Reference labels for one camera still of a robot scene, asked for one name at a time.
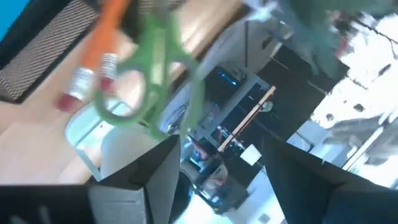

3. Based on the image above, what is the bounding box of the black mesh desk organizer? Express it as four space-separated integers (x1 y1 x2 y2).
0 0 187 104

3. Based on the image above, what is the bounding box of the white cylinder with black rim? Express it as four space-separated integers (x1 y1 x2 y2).
64 101 175 184

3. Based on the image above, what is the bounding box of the blue eraser block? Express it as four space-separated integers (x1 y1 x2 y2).
0 0 31 42

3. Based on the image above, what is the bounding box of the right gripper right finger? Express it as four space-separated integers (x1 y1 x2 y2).
264 138 398 224

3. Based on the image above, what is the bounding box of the orange pencil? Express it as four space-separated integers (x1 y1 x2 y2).
54 0 131 113
98 30 121 93

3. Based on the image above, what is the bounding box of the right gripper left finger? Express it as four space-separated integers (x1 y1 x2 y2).
88 135 182 224

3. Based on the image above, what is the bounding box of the person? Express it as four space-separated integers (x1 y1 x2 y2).
192 138 220 164

